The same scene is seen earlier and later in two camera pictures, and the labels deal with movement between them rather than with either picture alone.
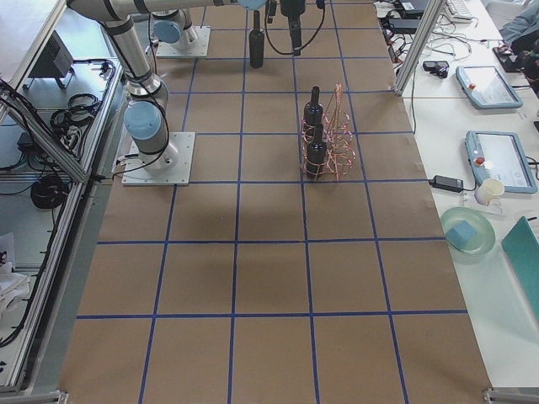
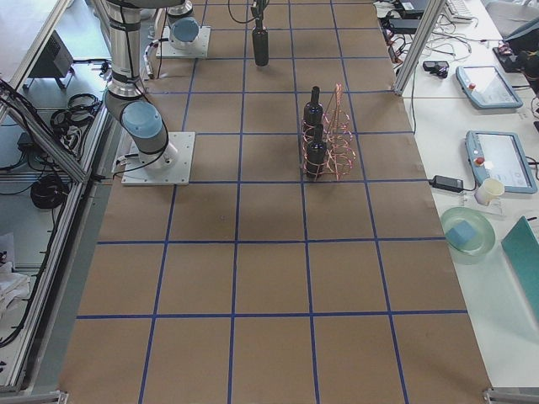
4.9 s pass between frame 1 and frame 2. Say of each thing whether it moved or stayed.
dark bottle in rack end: stayed
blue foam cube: stayed
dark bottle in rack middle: stayed
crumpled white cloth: stayed
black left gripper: moved
